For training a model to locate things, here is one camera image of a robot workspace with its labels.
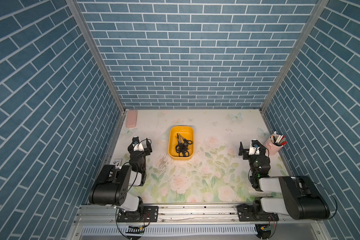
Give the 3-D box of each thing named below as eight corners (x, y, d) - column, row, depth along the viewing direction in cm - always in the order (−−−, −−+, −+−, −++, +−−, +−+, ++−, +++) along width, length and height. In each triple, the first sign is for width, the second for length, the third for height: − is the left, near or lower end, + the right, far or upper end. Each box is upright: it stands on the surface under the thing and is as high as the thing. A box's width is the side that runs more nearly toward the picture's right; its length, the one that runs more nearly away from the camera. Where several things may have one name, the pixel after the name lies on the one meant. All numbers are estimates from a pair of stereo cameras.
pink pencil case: (127, 129, 111) (125, 126, 108) (128, 113, 121) (126, 110, 119) (137, 127, 112) (136, 124, 110) (137, 111, 123) (136, 109, 120)
